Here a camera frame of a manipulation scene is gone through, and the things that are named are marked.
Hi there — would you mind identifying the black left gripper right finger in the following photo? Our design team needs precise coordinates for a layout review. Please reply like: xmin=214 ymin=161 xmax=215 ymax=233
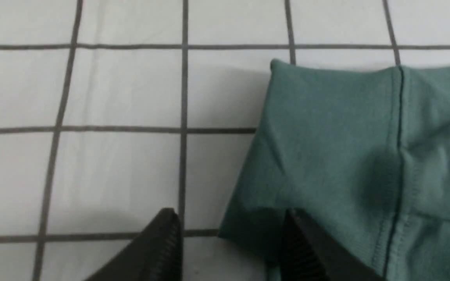
xmin=280 ymin=209 xmax=384 ymax=281

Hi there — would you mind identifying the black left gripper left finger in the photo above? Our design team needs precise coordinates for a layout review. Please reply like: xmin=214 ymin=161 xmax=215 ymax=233
xmin=86 ymin=208 xmax=182 ymax=281

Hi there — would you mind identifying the green long-sleeved shirt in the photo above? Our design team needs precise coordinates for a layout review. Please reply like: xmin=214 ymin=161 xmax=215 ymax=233
xmin=218 ymin=60 xmax=450 ymax=281

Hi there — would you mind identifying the white grid-patterned tablecloth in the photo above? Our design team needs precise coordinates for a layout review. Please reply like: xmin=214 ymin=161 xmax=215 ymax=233
xmin=0 ymin=0 xmax=450 ymax=281

